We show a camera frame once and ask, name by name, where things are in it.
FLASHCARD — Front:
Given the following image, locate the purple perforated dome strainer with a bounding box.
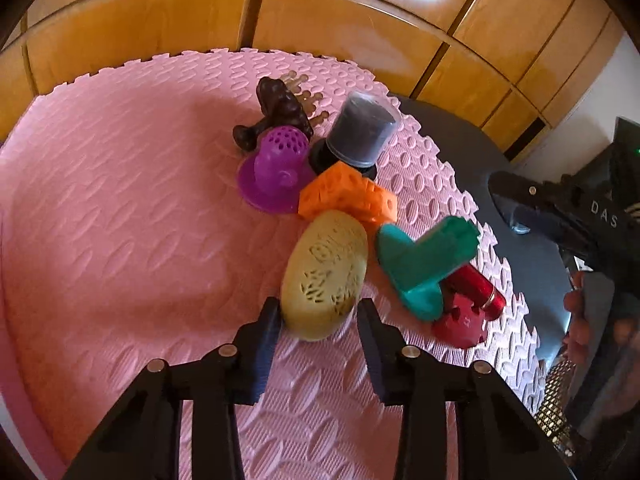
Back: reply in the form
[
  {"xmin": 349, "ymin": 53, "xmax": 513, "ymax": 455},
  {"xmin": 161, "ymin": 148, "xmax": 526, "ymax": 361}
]
[{"xmin": 236, "ymin": 126, "xmax": 316, "ymax": 214}]

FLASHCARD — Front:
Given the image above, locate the person's right hand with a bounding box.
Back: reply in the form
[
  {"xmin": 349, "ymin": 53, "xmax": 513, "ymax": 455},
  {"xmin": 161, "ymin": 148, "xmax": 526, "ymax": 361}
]
[{"xmin": 563, "ymin": 271, "xmax": 639, "ymax": 364}]

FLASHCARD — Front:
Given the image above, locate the red puzzle-shaped piece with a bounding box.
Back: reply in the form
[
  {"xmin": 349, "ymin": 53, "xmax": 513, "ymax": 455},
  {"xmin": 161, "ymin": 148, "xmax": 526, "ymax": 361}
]
[{"xmin": 432, "ymin": 292, "xmax": 487, "ymax": 350}]

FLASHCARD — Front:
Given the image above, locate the red metallic cylinder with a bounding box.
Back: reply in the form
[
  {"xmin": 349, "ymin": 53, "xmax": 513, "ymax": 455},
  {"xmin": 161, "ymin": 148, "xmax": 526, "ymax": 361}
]
[{"xmin": 442, "ymin": 263, "xmax": 506, "ymax": 322}]

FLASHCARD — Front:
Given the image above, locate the teal plastic T-shaped piece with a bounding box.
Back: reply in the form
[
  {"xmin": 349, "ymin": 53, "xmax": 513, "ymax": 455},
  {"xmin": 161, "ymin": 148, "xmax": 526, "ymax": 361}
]
[{"xmin": 374, "ymin": 216, "xmax": 480, "ymax": 322}]

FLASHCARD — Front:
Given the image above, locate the grey black cylindrical cap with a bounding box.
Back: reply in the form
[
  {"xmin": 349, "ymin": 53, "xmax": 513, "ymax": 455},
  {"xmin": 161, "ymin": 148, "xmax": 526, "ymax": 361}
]
[{"xmin": 308, "ymin": 91, "xmax": 400, "ymax": 180}]

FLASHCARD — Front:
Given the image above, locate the orange perforated block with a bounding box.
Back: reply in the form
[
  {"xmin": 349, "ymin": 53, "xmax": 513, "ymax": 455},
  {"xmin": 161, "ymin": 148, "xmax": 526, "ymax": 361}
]
[{"xmin": 297, "ymin": 162, "xmax": 398, "ymax": 226}]

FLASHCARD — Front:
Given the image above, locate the wooden wall cabinet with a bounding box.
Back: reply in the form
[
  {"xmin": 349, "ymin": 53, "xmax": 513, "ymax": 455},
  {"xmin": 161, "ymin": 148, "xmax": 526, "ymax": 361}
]
[{"xmin": 1, "ymin": 0, "xmax": 624, "ymax": 158}]

